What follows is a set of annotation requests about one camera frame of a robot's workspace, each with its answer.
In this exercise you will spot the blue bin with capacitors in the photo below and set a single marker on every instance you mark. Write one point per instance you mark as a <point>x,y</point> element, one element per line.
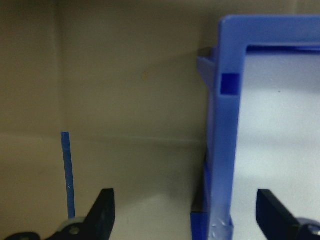
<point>227,125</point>

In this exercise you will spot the white foam bin liner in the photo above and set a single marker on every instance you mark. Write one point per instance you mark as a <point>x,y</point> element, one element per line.
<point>275,125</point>

